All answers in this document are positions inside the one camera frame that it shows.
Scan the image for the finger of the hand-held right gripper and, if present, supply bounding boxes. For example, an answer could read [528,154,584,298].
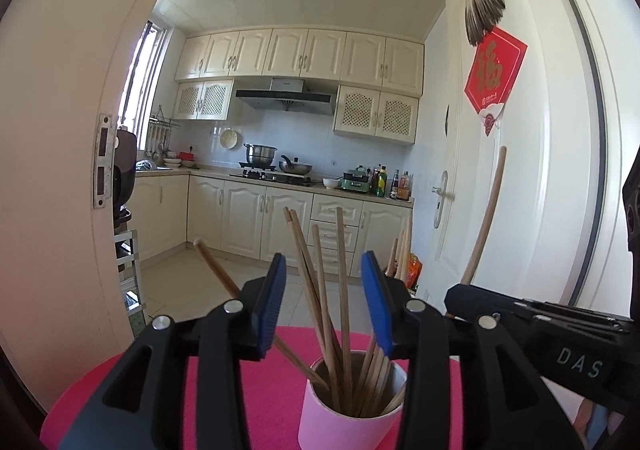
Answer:
[444,282,631,349]

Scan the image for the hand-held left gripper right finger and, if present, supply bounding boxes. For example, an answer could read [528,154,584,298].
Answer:
[361,251,571,450]

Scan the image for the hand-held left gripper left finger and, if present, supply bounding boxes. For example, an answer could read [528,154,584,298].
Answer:
[70,254,287,450]

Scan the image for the bunch of wooden chopsticks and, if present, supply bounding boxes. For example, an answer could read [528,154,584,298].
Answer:
[192,206,413,418]

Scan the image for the slender bamboo chopstick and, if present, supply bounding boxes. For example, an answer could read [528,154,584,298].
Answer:
[445,146,508,320]

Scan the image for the pink cup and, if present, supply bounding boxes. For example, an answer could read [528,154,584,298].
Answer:
[298,350,410,450]

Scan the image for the orange snack bag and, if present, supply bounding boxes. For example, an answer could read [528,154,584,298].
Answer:
[400,252,423,288]

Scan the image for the cream base cabinets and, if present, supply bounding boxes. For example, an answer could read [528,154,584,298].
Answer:
[131,170,415,278]

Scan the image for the pink round mat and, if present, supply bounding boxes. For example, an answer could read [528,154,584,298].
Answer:
[40,325,463,450]

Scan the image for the green electric cooker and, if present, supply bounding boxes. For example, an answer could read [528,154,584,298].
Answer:
[341,166,373,193]

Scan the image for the gas stove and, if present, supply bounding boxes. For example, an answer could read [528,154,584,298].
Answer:
[230,165,317,187]

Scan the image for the black wok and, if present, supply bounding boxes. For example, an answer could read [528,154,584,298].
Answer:
[277,155,313,175]

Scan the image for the white storage rack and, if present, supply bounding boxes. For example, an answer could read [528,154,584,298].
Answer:
[114,229,147,331]

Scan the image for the steel cooking pot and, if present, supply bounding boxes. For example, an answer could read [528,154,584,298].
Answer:
[243,143,278,167]

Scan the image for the white panel door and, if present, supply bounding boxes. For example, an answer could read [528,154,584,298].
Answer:
[422,0,608,316]

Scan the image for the cream lattice door cabinet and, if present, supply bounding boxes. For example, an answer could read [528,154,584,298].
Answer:
[333,85,420,145]
[173,79,235,121]

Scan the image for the hanging utensil rack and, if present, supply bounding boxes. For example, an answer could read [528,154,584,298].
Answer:
[148,105,181,166]

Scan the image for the black range hood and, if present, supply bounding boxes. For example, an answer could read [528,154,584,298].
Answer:
[235,77,335,116]

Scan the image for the metal door lock plate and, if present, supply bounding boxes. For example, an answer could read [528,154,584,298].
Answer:
[94,114,114,209]

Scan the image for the kitchen window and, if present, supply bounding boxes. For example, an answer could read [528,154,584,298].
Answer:
[120,20,168,151]

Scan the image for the cream sliding door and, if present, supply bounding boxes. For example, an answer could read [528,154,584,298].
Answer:
[0,0,198,411]

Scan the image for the grey feather fan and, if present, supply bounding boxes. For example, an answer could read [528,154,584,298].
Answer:
[464,0,506,46]

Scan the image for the metal door handle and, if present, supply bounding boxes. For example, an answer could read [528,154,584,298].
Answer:
[432,171,457,230]

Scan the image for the red wall poster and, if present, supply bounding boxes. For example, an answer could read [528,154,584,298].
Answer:
[463,26,528,137]

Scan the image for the cream wall cabinet row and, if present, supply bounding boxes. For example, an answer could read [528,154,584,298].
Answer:
[174,28,426,98]

